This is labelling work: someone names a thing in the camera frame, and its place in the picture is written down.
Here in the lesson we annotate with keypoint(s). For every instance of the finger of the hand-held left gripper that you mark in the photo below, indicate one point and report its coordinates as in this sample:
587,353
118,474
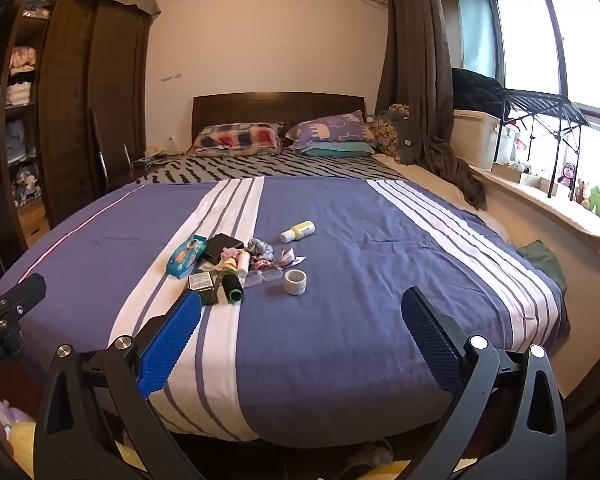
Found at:
22,292

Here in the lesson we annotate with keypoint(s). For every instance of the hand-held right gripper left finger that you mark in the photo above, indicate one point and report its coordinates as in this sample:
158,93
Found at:
170,345

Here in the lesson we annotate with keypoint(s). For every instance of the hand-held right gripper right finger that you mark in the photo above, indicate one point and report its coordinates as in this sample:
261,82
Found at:
430,340

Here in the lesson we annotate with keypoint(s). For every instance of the striped ribbon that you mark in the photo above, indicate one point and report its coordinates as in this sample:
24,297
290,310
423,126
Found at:
282,259

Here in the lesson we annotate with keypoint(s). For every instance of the small patterned box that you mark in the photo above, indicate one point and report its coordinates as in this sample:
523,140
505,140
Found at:
201,281

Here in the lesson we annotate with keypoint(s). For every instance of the blue white striped blanket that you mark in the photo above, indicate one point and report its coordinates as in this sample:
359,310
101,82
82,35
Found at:
355,310

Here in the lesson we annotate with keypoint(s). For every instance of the black thread spool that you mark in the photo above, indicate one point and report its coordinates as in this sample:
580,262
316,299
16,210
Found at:
232,290

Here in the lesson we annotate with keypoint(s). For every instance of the blue wet wipes packet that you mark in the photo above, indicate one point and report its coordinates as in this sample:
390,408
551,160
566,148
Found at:
185,256

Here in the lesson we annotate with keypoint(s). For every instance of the yellow fluffy rug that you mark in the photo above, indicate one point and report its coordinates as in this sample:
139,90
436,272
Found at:
22,447

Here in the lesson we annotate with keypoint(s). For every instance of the black box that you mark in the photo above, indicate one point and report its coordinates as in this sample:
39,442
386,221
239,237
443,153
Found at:
222,246

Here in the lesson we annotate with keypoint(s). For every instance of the clear plastic container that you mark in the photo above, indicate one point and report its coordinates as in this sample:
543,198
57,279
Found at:
267,276

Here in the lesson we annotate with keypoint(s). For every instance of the white tape roll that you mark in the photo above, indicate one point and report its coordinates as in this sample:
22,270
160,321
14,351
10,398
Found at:
295,290

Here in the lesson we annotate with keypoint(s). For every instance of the green cloth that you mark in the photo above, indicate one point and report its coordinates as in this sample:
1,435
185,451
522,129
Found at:
542,262

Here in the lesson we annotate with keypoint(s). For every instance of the metal pole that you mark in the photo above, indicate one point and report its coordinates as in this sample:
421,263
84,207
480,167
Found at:
101,155

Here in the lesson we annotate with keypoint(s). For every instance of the yellow bottle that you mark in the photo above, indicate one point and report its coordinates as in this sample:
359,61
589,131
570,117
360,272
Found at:
297,232

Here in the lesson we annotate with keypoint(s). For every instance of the cream window seat pad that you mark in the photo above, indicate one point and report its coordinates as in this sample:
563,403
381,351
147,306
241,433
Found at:
555,207

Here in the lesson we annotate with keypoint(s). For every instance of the stack of folded clothes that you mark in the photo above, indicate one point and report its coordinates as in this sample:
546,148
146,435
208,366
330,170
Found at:
20,95

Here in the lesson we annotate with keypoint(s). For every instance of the grey-green cushion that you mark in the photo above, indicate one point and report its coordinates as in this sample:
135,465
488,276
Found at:
407,145

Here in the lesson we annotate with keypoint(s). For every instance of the dark wooden wardrobe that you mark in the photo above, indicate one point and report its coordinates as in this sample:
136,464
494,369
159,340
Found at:
110,110

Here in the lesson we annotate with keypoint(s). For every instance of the white storage box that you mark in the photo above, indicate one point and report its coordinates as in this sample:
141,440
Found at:
472,137

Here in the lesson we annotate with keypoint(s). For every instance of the brown patterned cushion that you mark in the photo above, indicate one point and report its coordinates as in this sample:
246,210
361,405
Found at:
382,135

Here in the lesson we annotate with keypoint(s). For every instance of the grey black patterned bed sheet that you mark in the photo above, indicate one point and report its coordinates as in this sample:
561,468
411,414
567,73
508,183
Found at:
280,165

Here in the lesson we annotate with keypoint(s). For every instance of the teal pillow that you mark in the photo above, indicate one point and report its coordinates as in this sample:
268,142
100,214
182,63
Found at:
340,149

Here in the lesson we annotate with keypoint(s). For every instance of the purple monkey plush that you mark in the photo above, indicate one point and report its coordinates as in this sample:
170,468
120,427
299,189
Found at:
569,174

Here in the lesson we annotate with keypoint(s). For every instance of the plaid pillow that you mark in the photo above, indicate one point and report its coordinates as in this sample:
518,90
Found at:
235,137

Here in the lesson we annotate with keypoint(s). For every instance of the green frog plush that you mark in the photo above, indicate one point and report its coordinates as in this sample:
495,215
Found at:
596,199

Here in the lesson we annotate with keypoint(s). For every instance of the purple elephant print pillow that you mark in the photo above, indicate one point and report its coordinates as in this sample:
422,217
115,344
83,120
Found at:
330,130

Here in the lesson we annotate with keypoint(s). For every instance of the black jacket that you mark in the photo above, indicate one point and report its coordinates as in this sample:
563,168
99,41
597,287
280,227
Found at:
477,92

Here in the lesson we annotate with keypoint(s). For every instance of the black folding rack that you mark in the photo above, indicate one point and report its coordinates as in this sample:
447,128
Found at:
545,105

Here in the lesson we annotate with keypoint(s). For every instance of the dark wooden headboard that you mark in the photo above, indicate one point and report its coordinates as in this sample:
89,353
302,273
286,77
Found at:
280,105

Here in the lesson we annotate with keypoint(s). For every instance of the brown curtain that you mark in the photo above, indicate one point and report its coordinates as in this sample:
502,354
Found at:
415,60

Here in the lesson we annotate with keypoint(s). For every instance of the teal roller blind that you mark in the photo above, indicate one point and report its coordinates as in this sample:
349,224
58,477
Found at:
475,25

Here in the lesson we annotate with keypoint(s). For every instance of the window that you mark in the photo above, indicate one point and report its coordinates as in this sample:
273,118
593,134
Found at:
555,35

